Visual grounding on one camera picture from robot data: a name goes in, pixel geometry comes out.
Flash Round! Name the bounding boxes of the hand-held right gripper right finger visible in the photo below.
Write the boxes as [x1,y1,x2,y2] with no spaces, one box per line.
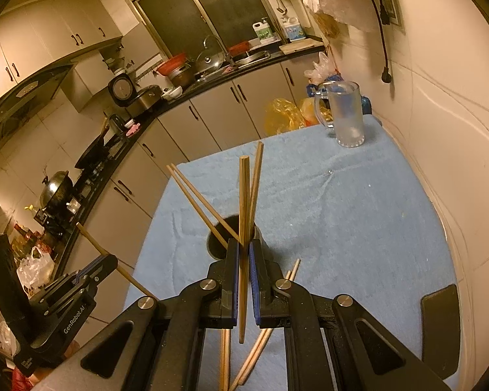
[249,239,453,391]

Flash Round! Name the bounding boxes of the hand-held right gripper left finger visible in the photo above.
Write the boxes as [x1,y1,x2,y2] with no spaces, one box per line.
[45,239,242,391]

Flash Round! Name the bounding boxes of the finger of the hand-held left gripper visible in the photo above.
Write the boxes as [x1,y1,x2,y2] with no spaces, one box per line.
[71,253,119,290]

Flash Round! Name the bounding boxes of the tan wooden chopstick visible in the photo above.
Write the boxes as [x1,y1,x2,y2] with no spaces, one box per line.
[76,223,157,299]
[239,157,250,344]

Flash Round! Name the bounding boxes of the black cylindrical utensil holder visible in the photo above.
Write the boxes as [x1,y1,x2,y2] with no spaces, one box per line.
[206,212,265,263]

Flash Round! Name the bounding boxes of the bunch of wooden chopsticks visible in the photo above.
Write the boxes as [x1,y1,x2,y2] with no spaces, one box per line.
[166,141,301,391]

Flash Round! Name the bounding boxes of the crumpled white plastic bag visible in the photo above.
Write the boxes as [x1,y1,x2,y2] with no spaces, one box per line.
[16,246,55,290]

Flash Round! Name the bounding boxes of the steel wok with lid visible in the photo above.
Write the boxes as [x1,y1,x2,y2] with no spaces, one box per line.
[38,170,74,212]

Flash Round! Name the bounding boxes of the black frying pan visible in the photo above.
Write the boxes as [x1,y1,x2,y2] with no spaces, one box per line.
[74,116,111,169]

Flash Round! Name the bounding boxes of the blue table cloth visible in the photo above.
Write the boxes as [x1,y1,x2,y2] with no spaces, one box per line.
[124,114,459,391]

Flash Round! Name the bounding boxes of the lower kitchen cabinets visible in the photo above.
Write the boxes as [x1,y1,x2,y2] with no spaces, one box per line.
[71,55,322,322]

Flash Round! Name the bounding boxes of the kitchen cabinets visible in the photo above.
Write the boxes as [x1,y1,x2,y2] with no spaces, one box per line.
[0,0,123,102]
[71,55,322,322]

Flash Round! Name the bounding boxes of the yellow plastic bag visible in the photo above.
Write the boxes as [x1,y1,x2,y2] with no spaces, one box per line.
[266,98,310,135]

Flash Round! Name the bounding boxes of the rice cooker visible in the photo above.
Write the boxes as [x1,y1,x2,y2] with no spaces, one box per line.
[107,74,164,117]

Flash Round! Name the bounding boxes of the range hood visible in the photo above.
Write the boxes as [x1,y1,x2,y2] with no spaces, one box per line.
[0,63,78,159]

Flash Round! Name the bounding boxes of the clear glass mug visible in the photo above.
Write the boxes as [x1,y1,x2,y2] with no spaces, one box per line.
[313,81,365,148]

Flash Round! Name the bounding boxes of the black rectangular device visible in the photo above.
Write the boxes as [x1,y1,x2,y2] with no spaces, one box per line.
[421,283,461,379]

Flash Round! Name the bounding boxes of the black kitchen countertop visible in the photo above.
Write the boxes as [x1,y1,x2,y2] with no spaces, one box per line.
[24,43,327,294]

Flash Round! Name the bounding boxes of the dark cooking pot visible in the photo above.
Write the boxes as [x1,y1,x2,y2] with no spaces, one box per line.
[167,67,194,88]

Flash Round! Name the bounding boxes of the blue plastic basin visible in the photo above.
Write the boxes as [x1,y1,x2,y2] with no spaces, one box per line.
[307,77,371,115]

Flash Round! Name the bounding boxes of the red plastic basin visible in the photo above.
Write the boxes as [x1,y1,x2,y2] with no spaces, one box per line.
[155,53,188,76]

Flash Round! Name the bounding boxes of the knotted white plastic bag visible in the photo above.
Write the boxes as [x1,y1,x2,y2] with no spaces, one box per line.
[304,52,337,80]

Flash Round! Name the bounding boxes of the glass pot lid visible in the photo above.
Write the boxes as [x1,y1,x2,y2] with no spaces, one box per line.
[193,36,225,76]

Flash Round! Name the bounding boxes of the upper kitchen cabinets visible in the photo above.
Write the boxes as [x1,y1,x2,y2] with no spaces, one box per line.
[0,0,123,102]

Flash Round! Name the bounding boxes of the wooden cutting board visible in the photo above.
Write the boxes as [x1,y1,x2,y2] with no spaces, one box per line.
[279,36,324,54]

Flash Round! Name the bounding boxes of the white bottle green label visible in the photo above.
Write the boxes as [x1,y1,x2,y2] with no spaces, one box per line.
[252,17,273,45]

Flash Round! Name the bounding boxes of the white bottle blue label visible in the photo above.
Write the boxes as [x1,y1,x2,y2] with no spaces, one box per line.
[281,16,304,40]

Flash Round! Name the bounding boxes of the kitchen window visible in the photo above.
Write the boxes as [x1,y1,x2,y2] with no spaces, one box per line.
[114,0,278,58]

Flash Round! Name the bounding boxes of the hanging plastic bags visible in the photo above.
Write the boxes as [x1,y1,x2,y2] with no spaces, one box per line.
[299,0,388,33]

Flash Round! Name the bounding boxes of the black power cable with plug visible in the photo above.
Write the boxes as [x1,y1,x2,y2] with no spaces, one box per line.
[352,0,394,84]

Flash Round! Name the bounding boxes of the wall socket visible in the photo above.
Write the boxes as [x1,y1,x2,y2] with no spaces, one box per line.
[381,0,404,27]

